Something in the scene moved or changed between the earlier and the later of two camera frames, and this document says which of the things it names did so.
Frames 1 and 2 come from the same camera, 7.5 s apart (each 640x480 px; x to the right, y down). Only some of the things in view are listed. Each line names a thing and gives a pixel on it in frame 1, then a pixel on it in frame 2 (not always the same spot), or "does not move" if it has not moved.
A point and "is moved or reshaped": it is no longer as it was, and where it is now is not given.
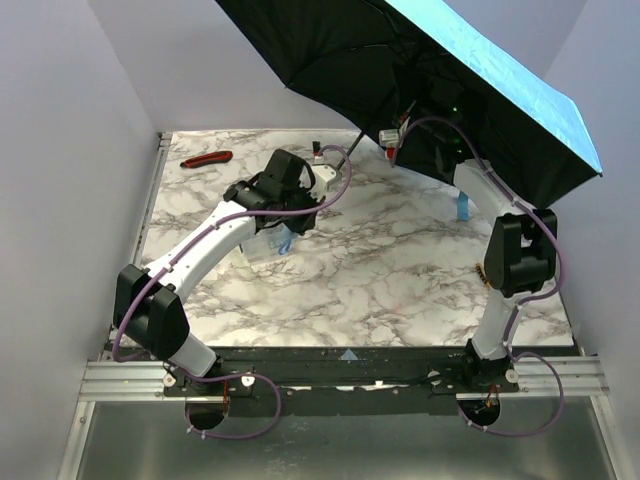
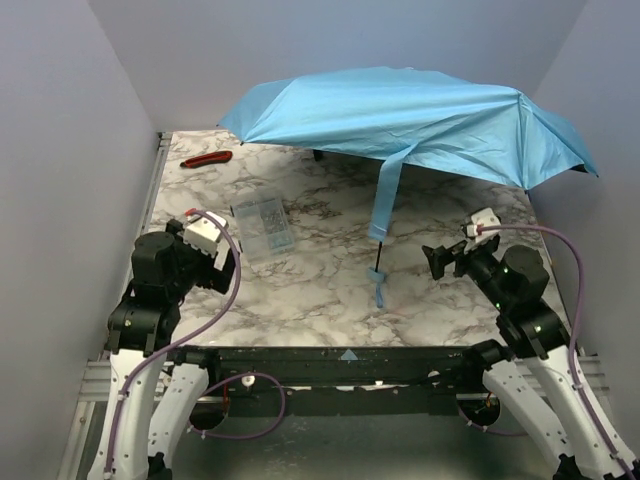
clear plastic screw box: [270, 242] does not move
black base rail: [340, 381] does not move
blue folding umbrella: [430, 85] is moved or reshaped
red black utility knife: [218, 157] does not move
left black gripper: [304, 212] → [220, 273]
